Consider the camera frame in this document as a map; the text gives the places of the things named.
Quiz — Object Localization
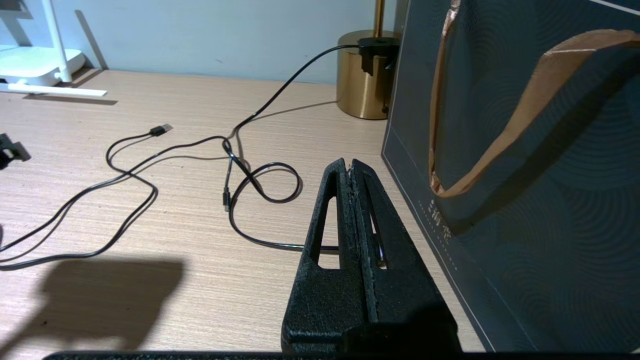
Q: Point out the black USB cable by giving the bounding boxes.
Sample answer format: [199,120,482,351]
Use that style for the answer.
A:
[0,123,236,272]

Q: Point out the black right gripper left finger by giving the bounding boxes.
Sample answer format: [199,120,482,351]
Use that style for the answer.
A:
[281,158,377,353]

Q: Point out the brass desk lamp dark shade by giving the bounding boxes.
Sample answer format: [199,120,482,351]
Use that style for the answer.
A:
[336,0,401,121]

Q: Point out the black lamp power cord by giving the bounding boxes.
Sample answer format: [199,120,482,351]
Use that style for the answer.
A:
[222,44,368,253]

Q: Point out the small black clip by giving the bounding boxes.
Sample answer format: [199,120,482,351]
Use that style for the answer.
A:
[0,133,32,171]

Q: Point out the black square switch box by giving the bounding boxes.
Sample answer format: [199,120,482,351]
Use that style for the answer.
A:
[358,36,402,77]

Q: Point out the black box with bag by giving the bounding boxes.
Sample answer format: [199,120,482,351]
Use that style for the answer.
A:
[381,0,640,353]

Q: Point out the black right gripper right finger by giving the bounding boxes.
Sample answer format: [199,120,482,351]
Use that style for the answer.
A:
[345,159,462,353]

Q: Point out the white router with antennas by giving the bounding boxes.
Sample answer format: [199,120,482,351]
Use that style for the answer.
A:
[0,0,108,97]

